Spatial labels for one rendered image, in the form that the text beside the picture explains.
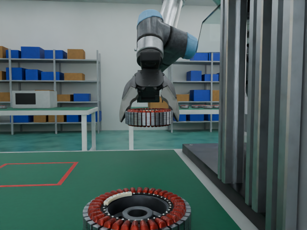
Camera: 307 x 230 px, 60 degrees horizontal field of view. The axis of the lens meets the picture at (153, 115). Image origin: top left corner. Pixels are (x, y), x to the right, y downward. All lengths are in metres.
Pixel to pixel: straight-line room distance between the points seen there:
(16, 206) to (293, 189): 0.34
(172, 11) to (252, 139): 0.79
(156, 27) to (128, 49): 6.43
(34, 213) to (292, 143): 0.31
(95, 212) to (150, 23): 0.60
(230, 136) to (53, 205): 0.27
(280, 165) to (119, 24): 7.16
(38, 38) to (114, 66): 2.03
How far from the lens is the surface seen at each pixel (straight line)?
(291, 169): 0.25
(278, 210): 0.26
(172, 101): 0.64
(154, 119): 0.57
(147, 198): 0.33
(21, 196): 0.46
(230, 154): 0.41
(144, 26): 0.78
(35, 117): 6.94
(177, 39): 0.81
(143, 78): 0.67
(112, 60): 7.16
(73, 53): 6.76
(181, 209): 0.28
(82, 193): 0.44
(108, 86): 7.11
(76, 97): 6.66
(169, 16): 1.04
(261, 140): 0.31
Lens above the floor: 0.90
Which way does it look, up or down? 4 degrees down
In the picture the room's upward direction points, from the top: straight up
